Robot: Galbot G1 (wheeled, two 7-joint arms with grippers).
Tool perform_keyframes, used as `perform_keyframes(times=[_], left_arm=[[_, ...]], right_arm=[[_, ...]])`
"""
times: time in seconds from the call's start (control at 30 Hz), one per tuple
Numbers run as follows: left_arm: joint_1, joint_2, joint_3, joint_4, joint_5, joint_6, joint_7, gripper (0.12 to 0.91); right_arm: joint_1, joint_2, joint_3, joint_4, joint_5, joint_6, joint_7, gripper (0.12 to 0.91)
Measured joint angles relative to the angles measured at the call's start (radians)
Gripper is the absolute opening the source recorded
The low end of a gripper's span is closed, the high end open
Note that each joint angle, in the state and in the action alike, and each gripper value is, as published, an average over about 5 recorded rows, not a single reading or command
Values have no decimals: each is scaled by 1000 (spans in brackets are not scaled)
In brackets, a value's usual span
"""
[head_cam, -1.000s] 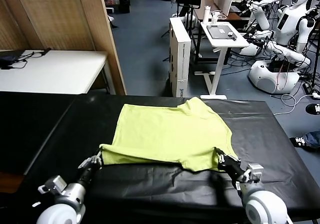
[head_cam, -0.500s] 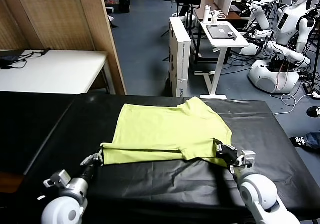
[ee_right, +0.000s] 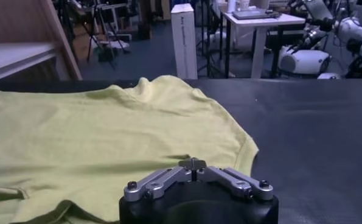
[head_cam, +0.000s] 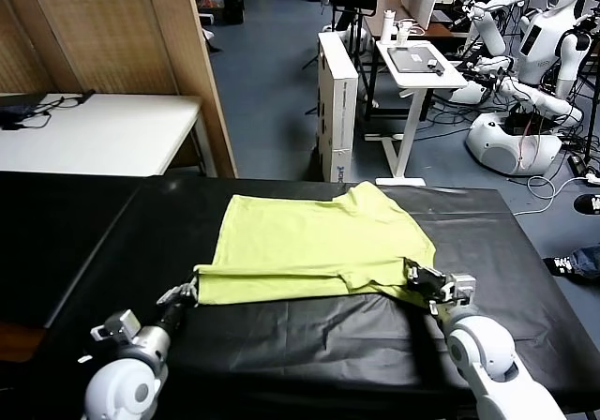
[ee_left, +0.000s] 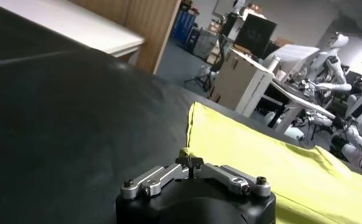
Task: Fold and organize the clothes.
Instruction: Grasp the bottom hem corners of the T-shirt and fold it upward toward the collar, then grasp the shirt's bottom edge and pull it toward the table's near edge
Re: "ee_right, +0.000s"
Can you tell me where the yellow-green t-shirt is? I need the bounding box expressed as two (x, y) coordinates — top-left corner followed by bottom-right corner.
(0, 75), (260, 224)

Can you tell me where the white rounded robot base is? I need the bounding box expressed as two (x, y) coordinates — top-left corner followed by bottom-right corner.
(278, 45), (332, 75)

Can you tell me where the black tripod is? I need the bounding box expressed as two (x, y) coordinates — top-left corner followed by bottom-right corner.
(85, 0), (131, 70)

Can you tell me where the white table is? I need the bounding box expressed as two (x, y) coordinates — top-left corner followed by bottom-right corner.
(0, 42), (58, 82)

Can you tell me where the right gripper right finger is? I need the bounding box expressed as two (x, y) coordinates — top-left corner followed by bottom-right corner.
(193, 157), (274, 201)

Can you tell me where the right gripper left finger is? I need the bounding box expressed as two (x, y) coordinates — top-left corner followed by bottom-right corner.
(123, 157), (195, 203)

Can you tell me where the grey laptop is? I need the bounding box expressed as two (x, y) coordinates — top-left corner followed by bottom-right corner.
(232, 9), (280, 20)

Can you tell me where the white standing desk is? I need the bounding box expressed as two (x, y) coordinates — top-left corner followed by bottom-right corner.
(221, 10), (307, 80)

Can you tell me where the tall white cardboard box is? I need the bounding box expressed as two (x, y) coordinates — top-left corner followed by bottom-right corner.
(170, 2), (198, 80)

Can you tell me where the white humanoid robot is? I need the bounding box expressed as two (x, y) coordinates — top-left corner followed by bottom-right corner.
(290, 0), (362, 79)

